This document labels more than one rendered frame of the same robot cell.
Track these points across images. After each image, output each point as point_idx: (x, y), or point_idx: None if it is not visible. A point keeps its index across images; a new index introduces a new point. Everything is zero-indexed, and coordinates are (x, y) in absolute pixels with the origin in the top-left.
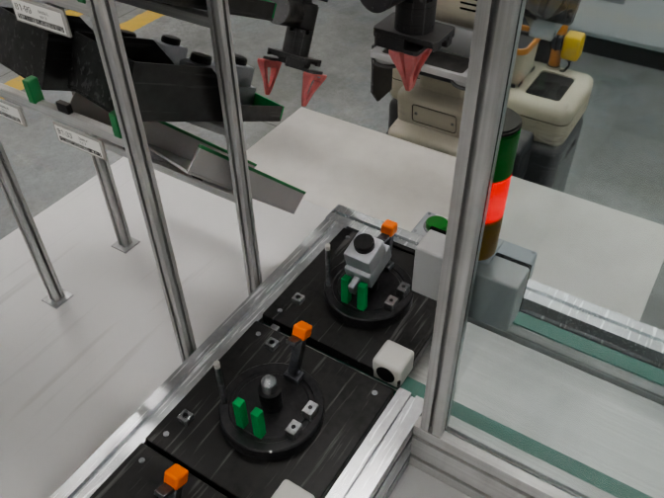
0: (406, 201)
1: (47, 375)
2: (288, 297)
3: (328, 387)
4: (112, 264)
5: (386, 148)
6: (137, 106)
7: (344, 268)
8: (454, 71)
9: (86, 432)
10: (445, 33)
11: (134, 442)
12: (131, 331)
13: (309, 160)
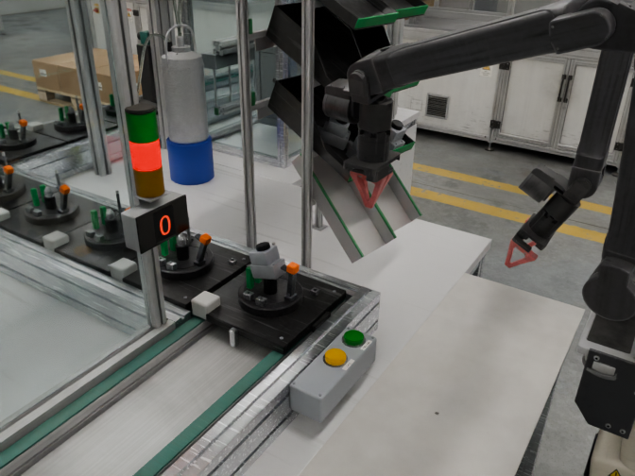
0: (446, 370)
1: (261, 231)
2: None
3: (195, 281)
4: None
5: (533, 362)
6: (245, 89)
7: None
8: (589, 334)
9: None
10: (362, 165)
11: (183, 232)
12: (290, 250)
13: (492, 314)
